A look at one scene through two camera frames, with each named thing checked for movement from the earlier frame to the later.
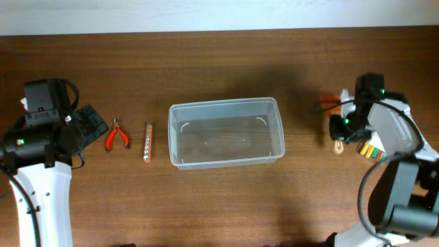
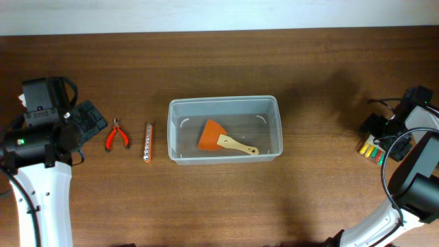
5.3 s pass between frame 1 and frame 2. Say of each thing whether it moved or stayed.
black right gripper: moved
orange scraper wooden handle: moved
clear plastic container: stayed
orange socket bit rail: stayed
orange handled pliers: stayed
